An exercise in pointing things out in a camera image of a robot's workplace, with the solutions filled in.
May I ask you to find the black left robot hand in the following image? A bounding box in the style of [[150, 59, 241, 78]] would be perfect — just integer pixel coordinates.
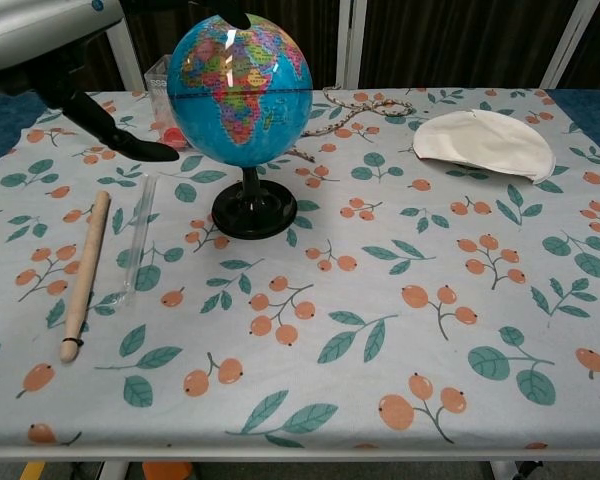
[[29, 0, 254, 163]]

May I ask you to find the blue world globe sphere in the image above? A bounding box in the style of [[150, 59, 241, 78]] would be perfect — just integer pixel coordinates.
[[167, 13, 314, 168]]

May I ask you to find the black globe stand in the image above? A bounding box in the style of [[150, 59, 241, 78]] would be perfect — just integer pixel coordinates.
[[210, 163, 299, 241]]

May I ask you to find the clear plastic box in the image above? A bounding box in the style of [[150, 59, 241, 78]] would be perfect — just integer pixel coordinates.
[[144, 55, 189, 152]]

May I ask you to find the red round cap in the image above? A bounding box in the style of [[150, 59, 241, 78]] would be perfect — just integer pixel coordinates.
[[161, 127, 188, 151]]

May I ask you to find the blue table cover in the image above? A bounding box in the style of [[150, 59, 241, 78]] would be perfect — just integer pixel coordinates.
[[0, 88, 600, 179]]

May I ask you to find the clear plastic tube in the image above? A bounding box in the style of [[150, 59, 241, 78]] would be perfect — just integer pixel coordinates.
[[121, 172, 159, 307]]

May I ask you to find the wooden stick with loop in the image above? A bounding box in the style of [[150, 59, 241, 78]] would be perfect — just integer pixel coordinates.
[[58, 190, 112, 364]]

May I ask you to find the floral fruit print tablecloth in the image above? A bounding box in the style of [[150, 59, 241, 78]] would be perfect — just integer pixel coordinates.
[[0, 88, 600, 450]]

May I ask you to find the white table leg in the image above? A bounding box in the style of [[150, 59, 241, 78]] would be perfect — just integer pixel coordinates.
[[98, 459, 130, 480], [489, 459, 520, 480]]

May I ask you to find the orange object under table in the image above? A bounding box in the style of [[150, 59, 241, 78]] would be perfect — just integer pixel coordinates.
[[141, 460, 196, 480]]

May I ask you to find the dark pleated curtain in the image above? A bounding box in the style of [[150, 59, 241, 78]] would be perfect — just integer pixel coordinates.
[[79, 0, 600, 96]]

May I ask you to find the white folded cloth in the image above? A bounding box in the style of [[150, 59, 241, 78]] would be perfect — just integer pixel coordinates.
[[411, 108, 558, 186]]

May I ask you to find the white slanted frame post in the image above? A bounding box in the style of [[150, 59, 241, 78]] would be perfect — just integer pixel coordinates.
[[105, 22, 147, 92], [538, 0, 600, 90]]

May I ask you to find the braided beige rope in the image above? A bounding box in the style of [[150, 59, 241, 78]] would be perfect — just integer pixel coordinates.
[[286, 85, 416, 164]]

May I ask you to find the white upright frame post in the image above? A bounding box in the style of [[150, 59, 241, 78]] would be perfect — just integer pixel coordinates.
[[351, 0, 369, 89], [335, 0, 354, 89]]

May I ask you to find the white table edge rail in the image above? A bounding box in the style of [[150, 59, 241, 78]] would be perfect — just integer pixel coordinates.
[[0, 445, 600, 463]]

